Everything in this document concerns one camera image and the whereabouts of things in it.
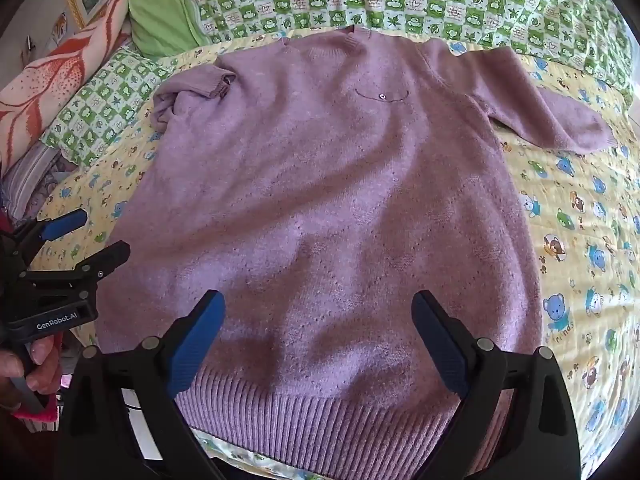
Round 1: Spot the green checked pillow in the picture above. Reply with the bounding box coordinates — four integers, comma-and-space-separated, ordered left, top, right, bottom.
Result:
40, 45, 177, 169

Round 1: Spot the yellow bear print bed sheet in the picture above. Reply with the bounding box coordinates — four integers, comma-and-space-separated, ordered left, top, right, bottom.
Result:
37, 42, 640, 480

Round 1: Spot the pink cloth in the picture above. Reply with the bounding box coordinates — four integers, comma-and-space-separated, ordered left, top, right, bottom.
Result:
9, 397, 62, 434

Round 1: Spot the striped grey cloth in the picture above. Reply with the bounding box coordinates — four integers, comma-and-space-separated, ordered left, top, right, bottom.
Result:
2, 142, 77, 222

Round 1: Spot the purple knit sweater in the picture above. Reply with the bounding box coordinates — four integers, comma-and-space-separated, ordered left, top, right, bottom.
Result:
94, 25, 620, 480

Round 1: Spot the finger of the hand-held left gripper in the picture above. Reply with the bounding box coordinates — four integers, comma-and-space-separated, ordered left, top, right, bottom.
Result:
20, 240, 132, 288
10, 208, 89, 257

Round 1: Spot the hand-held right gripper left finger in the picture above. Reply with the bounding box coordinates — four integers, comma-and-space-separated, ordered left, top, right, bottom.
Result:
52, 289, 227, 480

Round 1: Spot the person's left hand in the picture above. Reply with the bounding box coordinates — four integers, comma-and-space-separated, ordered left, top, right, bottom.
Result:
0, 332, 64, 411

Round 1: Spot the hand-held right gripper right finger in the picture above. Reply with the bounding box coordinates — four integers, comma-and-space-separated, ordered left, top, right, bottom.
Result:
410, 289, 584, 480

